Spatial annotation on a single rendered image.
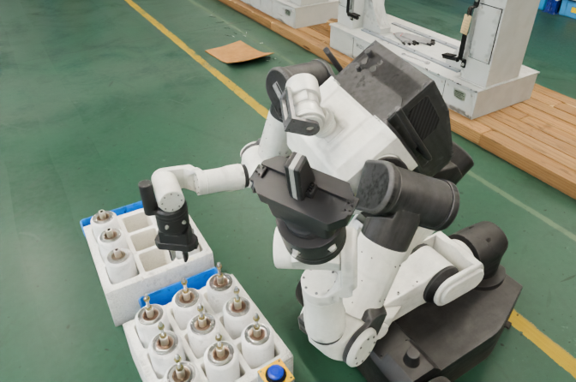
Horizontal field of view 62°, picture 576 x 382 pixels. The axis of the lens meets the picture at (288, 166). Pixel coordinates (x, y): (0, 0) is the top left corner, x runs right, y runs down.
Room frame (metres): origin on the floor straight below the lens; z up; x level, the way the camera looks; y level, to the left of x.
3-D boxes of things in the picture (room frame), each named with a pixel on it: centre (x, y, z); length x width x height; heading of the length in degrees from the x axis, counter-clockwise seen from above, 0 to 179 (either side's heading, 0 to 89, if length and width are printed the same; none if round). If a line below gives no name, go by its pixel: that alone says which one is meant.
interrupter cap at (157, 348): (0.84, 0.35, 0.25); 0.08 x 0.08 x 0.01
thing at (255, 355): (0.87, 0.09, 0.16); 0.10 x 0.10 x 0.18
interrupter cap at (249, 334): (0.87, 0.09, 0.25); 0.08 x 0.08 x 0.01
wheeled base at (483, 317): (1.09, -0.47, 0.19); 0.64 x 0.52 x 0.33; 121
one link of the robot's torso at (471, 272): (1.11, -0.50, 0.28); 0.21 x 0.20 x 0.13; 121
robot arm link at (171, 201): (0.99, 0.33, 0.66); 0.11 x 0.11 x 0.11; 23
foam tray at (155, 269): (1.35, 0.54, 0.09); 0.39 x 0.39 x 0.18; 30
